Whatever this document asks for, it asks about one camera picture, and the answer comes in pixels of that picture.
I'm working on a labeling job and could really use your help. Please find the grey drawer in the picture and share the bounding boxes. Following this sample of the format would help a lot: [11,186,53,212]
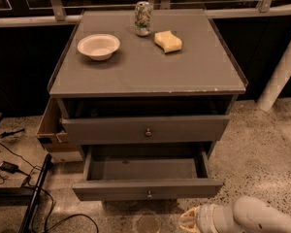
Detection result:
[59,95,235,145]
[73,143,223,201]

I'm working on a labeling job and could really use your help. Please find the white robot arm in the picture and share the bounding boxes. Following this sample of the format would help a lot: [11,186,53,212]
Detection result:
[178,196,291,233]

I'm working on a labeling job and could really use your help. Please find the grey top drawer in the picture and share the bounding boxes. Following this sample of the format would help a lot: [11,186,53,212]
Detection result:
[59,95,235,145]

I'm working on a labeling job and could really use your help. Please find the grey drawer cabinet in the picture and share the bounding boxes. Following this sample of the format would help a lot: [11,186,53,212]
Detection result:
[49,10,246,153]

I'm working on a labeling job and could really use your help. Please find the black bar on floor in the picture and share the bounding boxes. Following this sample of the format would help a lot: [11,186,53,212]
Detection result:
[18,153,51,233]

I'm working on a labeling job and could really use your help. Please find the cardboard box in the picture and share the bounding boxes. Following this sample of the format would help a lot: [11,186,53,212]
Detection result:
[36,98,82,162]

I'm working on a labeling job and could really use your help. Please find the yellow sponge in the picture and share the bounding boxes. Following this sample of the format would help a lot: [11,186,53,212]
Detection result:
[154,31,182,53]

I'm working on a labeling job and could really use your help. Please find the black power adapter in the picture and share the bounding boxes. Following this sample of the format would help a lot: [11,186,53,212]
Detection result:
[0,161,18,174]

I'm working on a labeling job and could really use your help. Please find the white pillar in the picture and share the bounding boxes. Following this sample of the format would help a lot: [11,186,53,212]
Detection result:
[257,41,291,111]

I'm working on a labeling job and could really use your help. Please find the white bowl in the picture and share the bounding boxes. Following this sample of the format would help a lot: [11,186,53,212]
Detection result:
[77,34,120,61]

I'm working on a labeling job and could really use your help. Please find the black plug on floor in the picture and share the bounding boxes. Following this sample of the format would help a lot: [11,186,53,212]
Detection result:
[0,128,25,139]

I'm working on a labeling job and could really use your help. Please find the floral drink can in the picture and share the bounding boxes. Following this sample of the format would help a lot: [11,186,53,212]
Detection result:
[135,1,152,37]

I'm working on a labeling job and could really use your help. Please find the metal railing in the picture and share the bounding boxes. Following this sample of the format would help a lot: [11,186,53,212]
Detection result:
[0,0,291,29]

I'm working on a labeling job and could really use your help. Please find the black cable on floor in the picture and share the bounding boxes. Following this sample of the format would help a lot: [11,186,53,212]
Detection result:
[0,137,100,233]

